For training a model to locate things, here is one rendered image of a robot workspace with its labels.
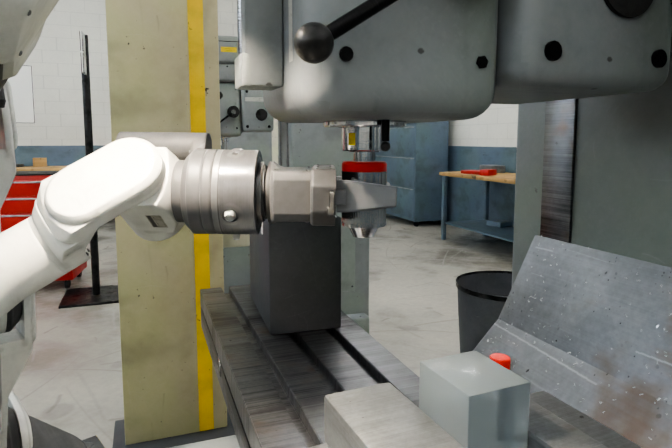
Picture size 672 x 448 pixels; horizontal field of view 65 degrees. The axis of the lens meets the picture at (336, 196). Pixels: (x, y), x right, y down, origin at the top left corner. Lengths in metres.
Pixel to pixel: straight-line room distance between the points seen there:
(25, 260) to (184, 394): 1.96
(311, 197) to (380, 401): 0.19
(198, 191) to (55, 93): 9.12
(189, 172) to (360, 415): 0.27
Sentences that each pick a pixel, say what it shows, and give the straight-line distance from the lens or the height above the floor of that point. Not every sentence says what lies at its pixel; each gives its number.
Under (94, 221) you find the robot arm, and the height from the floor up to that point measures 1.22.
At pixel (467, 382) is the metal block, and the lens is 0.39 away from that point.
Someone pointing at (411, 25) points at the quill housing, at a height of 1.39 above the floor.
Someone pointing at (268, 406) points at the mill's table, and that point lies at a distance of 0.67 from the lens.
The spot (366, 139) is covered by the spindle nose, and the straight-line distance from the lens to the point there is 0.53.
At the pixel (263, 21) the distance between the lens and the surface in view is 0.51.
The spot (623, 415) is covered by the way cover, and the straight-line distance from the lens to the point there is 0.71.
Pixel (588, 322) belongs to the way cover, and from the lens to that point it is 0.78.
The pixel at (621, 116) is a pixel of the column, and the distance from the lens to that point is 0.78.
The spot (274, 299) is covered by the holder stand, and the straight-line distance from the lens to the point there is 0.85.
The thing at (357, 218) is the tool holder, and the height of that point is 1.21.
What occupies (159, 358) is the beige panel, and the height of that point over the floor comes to 0.39.
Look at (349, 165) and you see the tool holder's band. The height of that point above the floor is 1.27.
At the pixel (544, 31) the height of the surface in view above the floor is 1.39.
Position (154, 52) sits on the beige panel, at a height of 1.63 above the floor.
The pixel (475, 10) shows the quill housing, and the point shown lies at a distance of 0.50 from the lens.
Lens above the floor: 1.29
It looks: 6 degrees down
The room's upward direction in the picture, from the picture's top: straight up
